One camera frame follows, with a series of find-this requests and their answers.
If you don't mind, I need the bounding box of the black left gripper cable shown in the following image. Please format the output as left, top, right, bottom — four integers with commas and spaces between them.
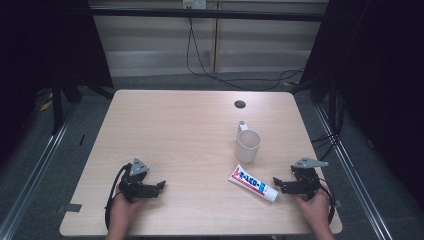
104, 162, 133, 232

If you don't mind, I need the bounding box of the metal floor rail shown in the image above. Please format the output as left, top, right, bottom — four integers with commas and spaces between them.
313, 103, 396, 240
0, 109, 76, 240

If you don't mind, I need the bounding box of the person's left hand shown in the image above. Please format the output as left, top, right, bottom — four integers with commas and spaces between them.
109, 186, 146, 231

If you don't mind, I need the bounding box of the white cup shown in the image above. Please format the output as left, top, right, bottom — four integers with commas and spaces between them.
234, 120, 263, 165

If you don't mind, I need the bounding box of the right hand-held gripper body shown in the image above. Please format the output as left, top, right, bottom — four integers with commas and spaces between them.
289, 157, 330, 202

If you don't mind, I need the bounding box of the black metal stand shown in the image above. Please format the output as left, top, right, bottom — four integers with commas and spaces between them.
49, 78, 65, 136

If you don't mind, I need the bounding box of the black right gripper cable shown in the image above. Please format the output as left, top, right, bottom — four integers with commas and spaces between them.
318, 177, 336, 226

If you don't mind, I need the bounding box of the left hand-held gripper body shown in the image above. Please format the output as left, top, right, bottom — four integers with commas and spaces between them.
118, 157, 151, 203

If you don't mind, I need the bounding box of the black curtain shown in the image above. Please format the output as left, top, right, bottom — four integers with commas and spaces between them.
299, 0, 424, 214
0, 0, 115, 168

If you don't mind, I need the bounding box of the black hanging wall cable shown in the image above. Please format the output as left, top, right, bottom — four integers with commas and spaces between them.
185, 16, 306, 92

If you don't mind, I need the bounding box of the white toothpaste tube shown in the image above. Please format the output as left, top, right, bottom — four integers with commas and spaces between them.
228, 163, 279, 204

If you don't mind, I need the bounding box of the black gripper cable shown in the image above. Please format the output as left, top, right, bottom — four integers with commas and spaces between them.
104, 162, 133, 232
318, 177, 336, 226

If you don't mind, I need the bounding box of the black horizontal frame bar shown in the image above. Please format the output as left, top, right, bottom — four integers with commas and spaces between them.
89, 7, 327, 23

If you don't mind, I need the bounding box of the person's right hand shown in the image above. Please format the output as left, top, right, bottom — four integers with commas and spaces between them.
293, 188, 332, 229

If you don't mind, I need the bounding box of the bundle of black floor cables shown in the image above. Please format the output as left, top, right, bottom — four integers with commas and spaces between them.
310, 89, 346, 162

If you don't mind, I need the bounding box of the white wall power outlet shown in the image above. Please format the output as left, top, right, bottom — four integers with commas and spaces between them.
182, 0, 208, 11

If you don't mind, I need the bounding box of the grey floor tape strip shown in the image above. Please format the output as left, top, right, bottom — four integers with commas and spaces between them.
55, 202, 83, 215

